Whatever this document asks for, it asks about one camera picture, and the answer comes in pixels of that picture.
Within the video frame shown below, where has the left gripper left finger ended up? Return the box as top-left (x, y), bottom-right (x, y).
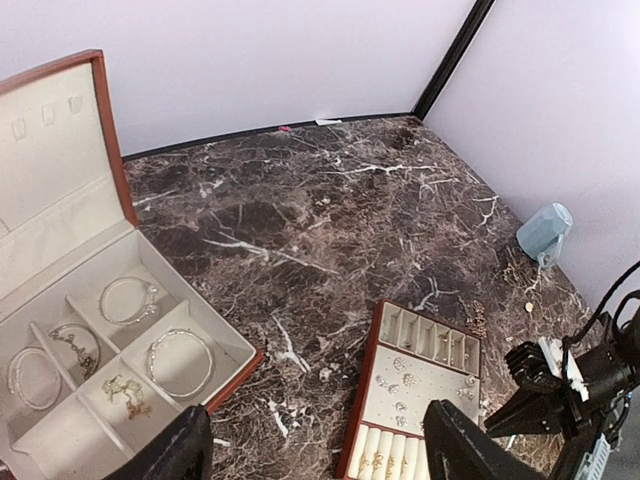
top-left (107, 405), bottom-right (213, 480)

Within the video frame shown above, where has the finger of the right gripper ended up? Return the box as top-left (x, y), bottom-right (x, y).
top-left (484, 387), bottom-right (580, 439)

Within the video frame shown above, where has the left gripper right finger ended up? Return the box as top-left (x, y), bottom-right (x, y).
top-left (423, 400), bottom-right (545, 480)

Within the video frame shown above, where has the beige jewelry tray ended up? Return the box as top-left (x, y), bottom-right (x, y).
top-left (335, 300), bottom-right (481, 479)

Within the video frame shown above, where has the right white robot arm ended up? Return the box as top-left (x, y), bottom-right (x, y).
top-left (484, 264), bottom-right (639, 479)

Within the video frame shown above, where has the wooden jewelry box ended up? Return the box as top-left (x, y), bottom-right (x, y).
top-left (1, 49), bottom-right (262, 479)

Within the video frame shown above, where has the light blue plastic cup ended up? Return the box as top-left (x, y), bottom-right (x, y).
top-left (516, 202), bottom-right (573, 269)

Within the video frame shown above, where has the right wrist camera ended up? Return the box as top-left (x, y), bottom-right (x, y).
top-left (504, 337), bottom-right (589, 402)

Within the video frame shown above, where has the gold chain necklace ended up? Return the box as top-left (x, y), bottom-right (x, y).
top-left (462, 299), bottom-right (489, 339)

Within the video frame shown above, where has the silver bangle bracelet front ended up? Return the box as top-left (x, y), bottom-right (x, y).
top-left (145, 328), bottom-right (215, 400)

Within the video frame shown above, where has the silver bangle bracelet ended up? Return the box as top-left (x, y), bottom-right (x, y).
top-left (145, 328), bottom-right (215, 400)
top-left (98, 276), bottom-right (162, 327)
top-left (7, 345), bottom-right (64, 412)

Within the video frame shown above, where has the silver bangle bracelet rear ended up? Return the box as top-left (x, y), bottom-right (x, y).
top-left (98, 276), bottom-right (162, 327)

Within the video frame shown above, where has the silver bangle bracelet left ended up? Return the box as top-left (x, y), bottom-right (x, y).
top-left (7, 345), bottom-right (64, 412)

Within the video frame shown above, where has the right black frame post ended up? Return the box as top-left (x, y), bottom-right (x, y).
top-left (412, 0), bottom-right (495, 121)

